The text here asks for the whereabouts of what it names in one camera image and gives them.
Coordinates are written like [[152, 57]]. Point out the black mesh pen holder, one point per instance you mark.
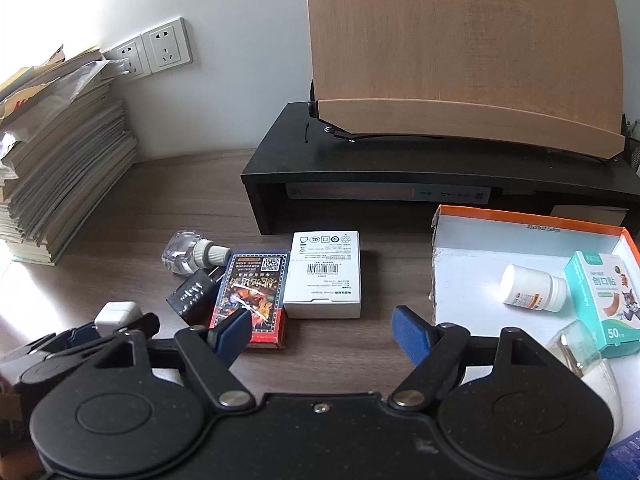
[[634, 145]]

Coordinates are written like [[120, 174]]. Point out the white wall socket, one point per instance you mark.
[[167, 45], [127, 57]]

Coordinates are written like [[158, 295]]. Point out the blue plastic case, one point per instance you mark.
[[622, 457]]

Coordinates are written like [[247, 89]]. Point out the black charger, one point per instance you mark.
[[192, 295]]

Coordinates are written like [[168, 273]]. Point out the teal bandage box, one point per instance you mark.
[[600, 300]]

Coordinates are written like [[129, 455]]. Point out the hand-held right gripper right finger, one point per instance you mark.
[[412, 335]]

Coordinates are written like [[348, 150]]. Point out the stack of books and papers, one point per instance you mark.
[[60, 160]]

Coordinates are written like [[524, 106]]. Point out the clear glass bottle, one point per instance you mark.
[[185, 255]]

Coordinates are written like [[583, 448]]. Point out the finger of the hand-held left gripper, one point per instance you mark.
[[82, 335], [142, 327]]

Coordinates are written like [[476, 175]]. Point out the white small carton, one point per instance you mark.
[[325, 275]]

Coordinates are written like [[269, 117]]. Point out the orange and white cardboard box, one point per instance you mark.
[[475, 270]]

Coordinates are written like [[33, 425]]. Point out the wooden book stand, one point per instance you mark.
[[460, 45]]

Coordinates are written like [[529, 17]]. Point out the white charger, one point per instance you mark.
[[117, 315]]

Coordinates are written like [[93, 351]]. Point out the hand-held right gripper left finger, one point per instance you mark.
[[232, 335]]

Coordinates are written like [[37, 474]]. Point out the black monitor riser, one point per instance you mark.
[[400, 160]]

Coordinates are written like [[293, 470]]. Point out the white medicine bottle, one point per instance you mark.
[[525, 287]]

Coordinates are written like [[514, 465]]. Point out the white vaporizer with liquid bottle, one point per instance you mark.
[[595, 375]]

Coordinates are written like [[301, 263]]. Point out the red playing card box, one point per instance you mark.
[[255, 290]]

